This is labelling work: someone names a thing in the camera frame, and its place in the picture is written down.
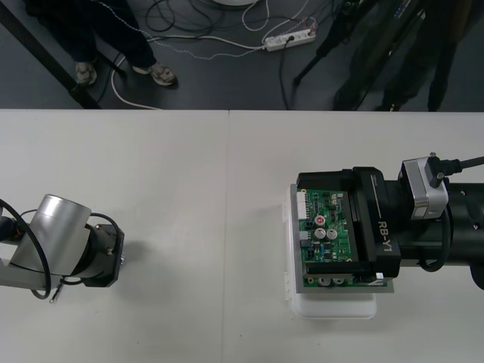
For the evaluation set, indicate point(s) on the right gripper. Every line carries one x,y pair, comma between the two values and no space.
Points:
378,227

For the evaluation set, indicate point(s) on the green circuit board grey frame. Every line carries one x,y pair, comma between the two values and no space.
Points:
329,230

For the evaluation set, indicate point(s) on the dark thick-legged tripod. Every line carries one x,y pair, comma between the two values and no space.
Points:
363,68

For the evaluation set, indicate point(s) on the black tripod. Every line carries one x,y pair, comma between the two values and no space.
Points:
321,49

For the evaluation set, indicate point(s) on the white power strip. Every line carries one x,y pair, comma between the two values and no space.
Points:
289,39

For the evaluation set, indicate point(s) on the white round base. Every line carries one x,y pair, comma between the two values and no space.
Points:
234,2

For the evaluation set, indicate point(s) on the person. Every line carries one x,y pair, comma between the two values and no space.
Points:
132,38

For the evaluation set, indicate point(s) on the black slanted desk leg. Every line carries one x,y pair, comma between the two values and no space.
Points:
45,53

